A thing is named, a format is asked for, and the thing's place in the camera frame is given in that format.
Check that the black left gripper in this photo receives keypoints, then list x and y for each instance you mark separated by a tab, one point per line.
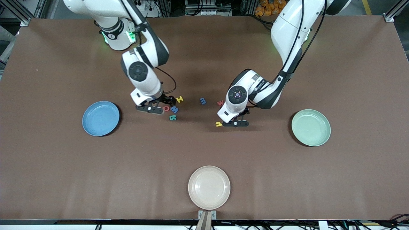
245	111

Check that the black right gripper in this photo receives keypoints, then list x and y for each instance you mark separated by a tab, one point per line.
166	99

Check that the blue uppercase letter W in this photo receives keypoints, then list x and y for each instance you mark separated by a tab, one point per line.
174	110

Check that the yellow letter H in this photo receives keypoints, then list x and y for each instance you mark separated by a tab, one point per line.
180	99

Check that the teal letter R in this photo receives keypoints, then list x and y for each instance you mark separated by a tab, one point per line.
171	117

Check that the red lowercase letter w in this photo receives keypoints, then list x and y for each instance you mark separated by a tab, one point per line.
219	103

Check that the blue lowercase letter m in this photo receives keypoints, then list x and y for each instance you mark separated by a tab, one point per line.
203	101

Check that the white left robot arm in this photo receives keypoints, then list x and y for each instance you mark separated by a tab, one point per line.
287	25

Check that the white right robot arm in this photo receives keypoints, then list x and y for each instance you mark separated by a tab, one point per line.
143	80

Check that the green plate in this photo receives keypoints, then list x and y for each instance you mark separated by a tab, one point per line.
311	127

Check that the blue plate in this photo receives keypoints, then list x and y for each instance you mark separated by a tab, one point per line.
100	118

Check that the beige plate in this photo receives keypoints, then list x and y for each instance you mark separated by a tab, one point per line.
209	187

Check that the white power strip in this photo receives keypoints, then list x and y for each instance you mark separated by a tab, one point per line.
150	8

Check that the white electronics box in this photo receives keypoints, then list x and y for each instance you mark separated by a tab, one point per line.
207	6

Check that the bag of orange items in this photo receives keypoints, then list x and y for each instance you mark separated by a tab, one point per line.
265	8

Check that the small white box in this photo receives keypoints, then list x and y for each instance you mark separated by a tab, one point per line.
323	225

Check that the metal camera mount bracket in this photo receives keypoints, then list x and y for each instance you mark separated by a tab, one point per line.
207	214

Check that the aluminium frame profile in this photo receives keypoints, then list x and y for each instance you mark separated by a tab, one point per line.
28	12
394	11

